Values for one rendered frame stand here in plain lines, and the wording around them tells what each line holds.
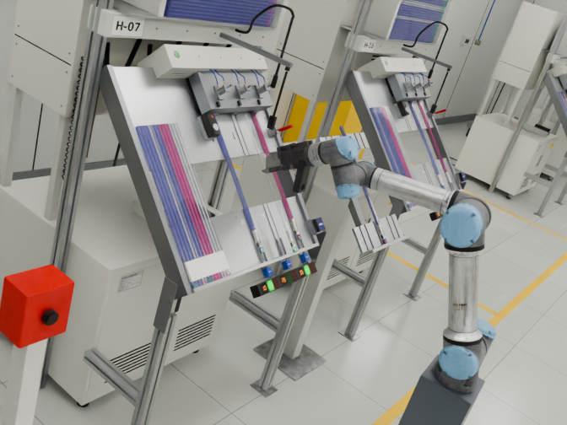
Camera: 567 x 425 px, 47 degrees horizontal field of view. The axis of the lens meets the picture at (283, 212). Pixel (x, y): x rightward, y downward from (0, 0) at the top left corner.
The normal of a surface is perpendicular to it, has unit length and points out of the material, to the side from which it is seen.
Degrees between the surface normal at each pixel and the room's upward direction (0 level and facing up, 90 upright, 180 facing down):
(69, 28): 90
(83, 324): 90
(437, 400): 90
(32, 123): 90
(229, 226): 45
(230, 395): 0
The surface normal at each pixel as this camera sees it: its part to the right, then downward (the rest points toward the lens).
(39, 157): 0.77, 0.44
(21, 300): -0.58, 0.17
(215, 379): 0.28, -0.88
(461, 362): -0.47, 0.35
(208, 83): 0.74, -0.30
